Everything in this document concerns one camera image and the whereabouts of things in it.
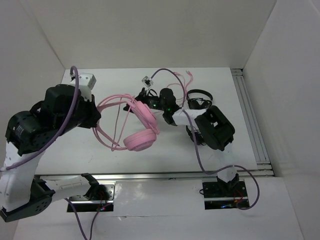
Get lower black headphones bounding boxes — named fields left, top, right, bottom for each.
left=185, top=126, right=206, bottom=146

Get aluminium rail front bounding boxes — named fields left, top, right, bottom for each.
left=36, top=165, right=275, bottom=183

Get aluminium rail right side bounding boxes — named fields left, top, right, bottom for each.
left=230, top=69, right=273, bottom=170

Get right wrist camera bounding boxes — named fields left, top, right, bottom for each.
left=141, top=76, right=154, bottom=88

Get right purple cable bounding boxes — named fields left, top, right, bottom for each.
left=151, top=68, right=260, bottom=211

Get upper black headphones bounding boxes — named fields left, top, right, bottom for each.
left=186, top=89, right=214, bottom=110

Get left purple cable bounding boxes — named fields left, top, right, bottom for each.
left=0, top=65, right=91, bottom=240

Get pink headphone cable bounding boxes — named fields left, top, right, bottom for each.
left=111, top=70, right=196, bottom=151

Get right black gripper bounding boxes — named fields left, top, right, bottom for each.
left=123, top=88, right=167, bottom=116

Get pink headphones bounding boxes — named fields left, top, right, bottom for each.
left=92, top=93, right=160, bottom=152

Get aluminium rail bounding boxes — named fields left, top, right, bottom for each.
left=36, top=165, right=275, bottom=183
left=230, top=69, right=273, bottom=170

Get purple cable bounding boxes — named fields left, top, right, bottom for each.
left=151, top=68, right=260, bottom=211
left=0, top=65, right=91, bottom=240

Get black headphones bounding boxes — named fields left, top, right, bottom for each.
left=186, top=89, right=214, bottom=110
left=185, top=126, right=206, bottom=146

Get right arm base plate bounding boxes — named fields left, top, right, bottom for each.
left=199, top=181, right=250, bottom=210

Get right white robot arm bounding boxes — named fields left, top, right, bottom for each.
left=135, top=88, right=239, bottom=196

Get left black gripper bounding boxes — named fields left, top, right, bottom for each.
left=56, top=92, right=101, bottom=137

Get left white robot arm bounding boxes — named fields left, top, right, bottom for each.
left=0, top=84, right=99, bottom=223

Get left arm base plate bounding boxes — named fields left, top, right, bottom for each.
left=68, top=181, right=116, bottom=213

